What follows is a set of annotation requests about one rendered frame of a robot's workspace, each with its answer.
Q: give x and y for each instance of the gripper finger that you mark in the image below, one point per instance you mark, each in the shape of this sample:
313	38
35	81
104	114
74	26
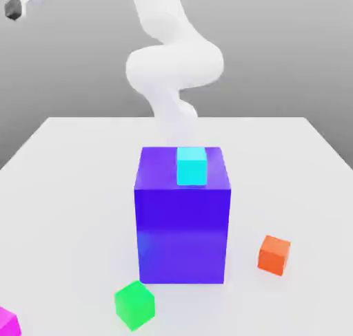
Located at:
13	8

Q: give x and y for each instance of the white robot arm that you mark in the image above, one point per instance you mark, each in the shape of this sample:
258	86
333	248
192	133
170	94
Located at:
176	66

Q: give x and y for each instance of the small cyan cube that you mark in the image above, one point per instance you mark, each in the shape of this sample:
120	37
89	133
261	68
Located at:
191	168

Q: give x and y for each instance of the small magenta cube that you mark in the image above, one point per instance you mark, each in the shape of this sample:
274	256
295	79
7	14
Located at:
8	323

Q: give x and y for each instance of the small green cube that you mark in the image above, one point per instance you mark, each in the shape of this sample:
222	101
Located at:
134	305

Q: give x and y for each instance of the small orange cube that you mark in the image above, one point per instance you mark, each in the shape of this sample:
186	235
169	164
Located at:
273	256

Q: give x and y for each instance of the large purple box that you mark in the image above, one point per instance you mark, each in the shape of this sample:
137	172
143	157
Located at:
182	231

